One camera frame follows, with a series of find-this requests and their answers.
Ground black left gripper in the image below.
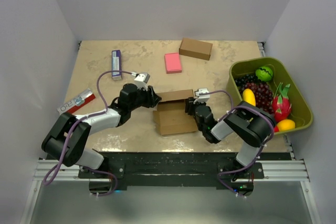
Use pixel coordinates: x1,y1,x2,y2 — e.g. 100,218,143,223
129,84,162,112

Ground brown cardboard box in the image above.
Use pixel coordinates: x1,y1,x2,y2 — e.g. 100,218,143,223
153,89,198,136
179,38,213,61

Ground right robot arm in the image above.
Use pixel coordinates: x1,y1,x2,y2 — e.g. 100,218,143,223
185,98,276,178

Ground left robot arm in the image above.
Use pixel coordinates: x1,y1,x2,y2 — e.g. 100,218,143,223
41,83,162,178

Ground purple toothpaste box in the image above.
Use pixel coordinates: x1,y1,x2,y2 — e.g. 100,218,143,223
111,50,122,81

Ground red white toothpaste box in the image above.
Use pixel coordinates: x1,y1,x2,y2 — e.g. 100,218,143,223
57,88,96,115

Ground closed brown cardboard box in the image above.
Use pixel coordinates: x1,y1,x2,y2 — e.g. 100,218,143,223
179,38,213,61

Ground pink sticky note pad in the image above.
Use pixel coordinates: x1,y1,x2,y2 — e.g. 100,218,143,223
164,52,182,74

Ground dark blue toy grapes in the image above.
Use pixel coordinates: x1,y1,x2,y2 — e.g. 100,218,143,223
234,74,258,88

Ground red purple toy grapes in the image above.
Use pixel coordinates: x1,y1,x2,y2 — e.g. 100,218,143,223
240,82,274,114

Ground green toy melon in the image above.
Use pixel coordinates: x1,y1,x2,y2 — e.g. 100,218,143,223
255,66,274,82

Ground pink toy dragon fruit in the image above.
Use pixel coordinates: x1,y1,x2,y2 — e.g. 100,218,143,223
271,82,291,122

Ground orange yellow toy fruit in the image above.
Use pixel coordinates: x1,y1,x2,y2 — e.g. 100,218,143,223
276,119,296,132

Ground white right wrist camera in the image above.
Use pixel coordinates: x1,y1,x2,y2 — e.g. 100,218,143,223
194,88,210,104

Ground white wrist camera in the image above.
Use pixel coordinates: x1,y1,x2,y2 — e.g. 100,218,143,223
134,72,150,90
194,88,210,104

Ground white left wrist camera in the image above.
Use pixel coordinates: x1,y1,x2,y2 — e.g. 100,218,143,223
134,72,150,90

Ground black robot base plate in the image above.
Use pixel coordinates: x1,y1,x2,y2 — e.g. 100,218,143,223
78,151,265,193

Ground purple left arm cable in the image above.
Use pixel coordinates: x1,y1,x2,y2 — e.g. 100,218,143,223
43,70,139,197

